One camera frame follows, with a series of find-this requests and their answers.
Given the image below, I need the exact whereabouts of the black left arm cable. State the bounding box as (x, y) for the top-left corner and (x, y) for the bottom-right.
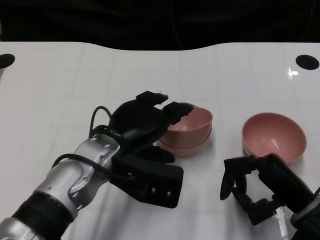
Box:
(51, 106), (133, 181)

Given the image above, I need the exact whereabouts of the black round table grommet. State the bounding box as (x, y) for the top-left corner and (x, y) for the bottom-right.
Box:
(295, 54), (320, 71)
(0, 53), (16, 69)

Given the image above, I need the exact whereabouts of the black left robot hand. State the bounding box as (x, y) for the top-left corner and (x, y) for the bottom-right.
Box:
(110, 91), (195, 164)

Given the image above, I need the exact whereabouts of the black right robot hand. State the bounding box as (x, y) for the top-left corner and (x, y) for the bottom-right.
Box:
(219, 153), (315, 226)

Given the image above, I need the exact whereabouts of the pink plastic bowl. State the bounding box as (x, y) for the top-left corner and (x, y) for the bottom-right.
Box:
(241, 112), (308, 163)
(159, 106), (214, 146)
(157, 124), (213, 158)

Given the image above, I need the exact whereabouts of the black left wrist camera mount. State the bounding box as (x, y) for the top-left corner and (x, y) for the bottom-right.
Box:
(109, 151), (185, 209)

